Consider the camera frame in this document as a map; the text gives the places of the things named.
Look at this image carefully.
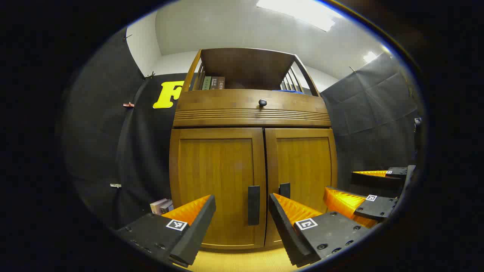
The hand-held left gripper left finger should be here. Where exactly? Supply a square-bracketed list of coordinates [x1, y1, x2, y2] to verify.
[115, 195, 217, 268]

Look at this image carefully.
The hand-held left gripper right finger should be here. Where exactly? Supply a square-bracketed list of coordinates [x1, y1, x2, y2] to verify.
[268, 193, 373, 268]

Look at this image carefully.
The wooden cabinet door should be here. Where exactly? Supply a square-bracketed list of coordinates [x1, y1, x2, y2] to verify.
[169, 128, 267, 250]
[264, 128, 338, 248]

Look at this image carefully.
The wooden double-door shoe cabinet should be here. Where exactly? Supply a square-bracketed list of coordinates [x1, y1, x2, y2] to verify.
[169, 47, 338, 252]

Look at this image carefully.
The wooden cabinet drawer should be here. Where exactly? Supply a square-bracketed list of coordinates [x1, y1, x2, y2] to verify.
[173, 89, 332, 127]

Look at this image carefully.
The large ceiling light panel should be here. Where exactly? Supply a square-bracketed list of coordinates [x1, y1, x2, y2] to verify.
[256, 0, 336, 32]

